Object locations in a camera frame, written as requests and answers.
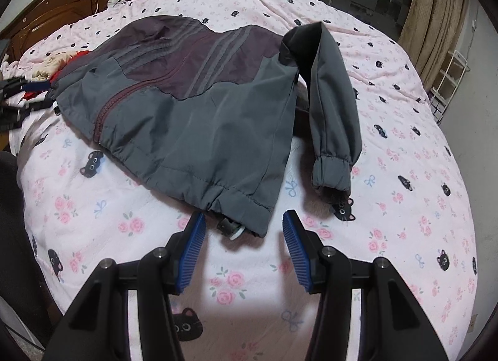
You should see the grey and purple jacket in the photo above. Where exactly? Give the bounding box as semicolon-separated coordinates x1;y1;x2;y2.
50;14;363;238

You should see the wooden headboard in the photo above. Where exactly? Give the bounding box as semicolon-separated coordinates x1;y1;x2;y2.
0;0;170;60

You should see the beige cloth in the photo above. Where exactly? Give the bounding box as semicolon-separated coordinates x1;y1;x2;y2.
31;53;78;82

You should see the red cloth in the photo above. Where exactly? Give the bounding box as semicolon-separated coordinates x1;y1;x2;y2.
19;50;92;101

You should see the long beige curtain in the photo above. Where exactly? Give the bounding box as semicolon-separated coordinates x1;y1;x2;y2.
397;0;471;91

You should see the pink cat print quilt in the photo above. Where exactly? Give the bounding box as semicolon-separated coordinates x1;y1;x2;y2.
8;0;478;361

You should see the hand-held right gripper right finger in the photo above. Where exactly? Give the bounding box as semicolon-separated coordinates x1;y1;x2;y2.
282;210;448;361

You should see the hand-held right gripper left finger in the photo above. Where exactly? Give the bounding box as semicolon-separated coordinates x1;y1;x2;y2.
45;212;207;361

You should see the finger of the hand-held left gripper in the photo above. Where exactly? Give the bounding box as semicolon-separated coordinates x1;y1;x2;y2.
0;76;53;94
0;99;60;128

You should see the white wire rack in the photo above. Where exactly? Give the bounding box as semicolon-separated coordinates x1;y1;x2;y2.
428;50;473;126

